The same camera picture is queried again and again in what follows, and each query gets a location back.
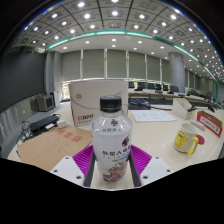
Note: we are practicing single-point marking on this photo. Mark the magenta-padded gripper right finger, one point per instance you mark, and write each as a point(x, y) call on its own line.
point(141, 160)

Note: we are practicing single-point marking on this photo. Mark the white remote control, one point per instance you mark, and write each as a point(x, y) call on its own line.
point(197, 125)

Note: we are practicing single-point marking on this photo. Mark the round ceiling lights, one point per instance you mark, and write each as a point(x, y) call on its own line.
point(115, 13)

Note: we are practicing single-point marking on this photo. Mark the black bag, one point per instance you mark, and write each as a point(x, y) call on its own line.
point(139, 104)

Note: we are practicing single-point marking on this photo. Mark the clear bottle with white label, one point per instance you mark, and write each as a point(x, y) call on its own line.
point(111, 133)

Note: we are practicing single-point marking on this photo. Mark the row of black office chairs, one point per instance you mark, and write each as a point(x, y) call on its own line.
point(156, 86)

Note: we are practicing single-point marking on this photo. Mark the open cardboard box, red side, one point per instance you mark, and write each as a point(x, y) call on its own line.
point(210, 124)

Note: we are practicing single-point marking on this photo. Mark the black desk device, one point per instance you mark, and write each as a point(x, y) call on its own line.
point(43, 123)

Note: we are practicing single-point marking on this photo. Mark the grey box monitor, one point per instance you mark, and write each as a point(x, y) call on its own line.
point(44, 103)

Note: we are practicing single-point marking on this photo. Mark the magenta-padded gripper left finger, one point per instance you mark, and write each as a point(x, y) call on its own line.
point(81, 160)

